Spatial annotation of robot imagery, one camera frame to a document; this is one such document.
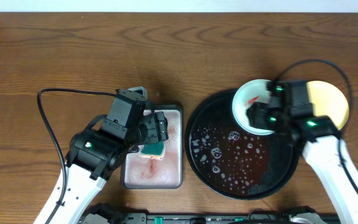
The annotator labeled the green yellow sponge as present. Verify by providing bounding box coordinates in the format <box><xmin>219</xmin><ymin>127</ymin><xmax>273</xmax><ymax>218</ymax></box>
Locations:
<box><xmin>140</xmin><ymin>142</ymin><xmax>165</xmax><ymax>159</ymax></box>

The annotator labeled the mint plate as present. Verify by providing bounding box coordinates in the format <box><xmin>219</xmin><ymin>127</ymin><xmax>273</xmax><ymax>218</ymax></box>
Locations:
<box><xmin>232</xmin><ymin>79</ymin><xmax>273</xmax><ymax>136</ymax></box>

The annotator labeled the yellow plate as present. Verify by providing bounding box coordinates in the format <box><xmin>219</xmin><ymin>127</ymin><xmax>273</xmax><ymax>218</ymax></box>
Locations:
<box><xmin>307</xmin><ymin>81</ymin><xmax>349</xmax><ymax>129</ymax></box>

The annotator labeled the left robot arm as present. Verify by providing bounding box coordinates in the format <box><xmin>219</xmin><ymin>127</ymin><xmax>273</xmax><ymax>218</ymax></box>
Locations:
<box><xmin>34</xmin><ymin>111</ymin><xmax>169</xmax><ymax>223</ymax></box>

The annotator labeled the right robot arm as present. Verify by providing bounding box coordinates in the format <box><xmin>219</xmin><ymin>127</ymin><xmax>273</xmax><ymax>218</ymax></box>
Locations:
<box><xmin>243</xmin><ymin>92</ymin><xmax>358</xmax><ymax>223</ymax></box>

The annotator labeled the rectangular soapy water tray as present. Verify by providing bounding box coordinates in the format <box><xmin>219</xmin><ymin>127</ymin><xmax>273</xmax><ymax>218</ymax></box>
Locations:
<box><xmin>121</xmin><ymin>105</ymin><xmax>183</xmax><ymax>189</ymax></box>

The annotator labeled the round black serving tray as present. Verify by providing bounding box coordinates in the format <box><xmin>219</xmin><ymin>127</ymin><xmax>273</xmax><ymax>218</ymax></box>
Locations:
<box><xmin>185</xmin><ymin>90</ymin><xmax>300</xmax><ymax>200</ymax></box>

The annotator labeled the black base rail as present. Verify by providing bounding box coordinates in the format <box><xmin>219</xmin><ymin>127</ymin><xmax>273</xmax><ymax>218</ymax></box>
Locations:
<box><xmin>79</xmin><ymin>212</ymin><xmax>341</xmax><ymax>224</ymax></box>

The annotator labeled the right camera cable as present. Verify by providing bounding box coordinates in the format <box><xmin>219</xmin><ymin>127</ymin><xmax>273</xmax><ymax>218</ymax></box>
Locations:
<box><xmin>272</xmin><ymin>58</ymin><xmax>358</xmax><ymax>215</ymax></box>

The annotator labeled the camera cable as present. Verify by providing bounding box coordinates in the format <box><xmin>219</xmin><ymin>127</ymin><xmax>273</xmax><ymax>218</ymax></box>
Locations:
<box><xmin>272</xmin><ymin>58</ymin><xmax>358</xmax><ymax>215</ymax></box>
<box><xmin>36</xmin><ymin>88</ymin><xmax>117</xmax><ymax>224</ymax></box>

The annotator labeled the left camera cable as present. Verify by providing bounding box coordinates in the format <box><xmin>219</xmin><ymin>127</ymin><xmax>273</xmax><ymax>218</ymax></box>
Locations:
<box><xmin>36</xmin><ymin>88</ymin><xmax>117</xmax><ymax>224</ymax></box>

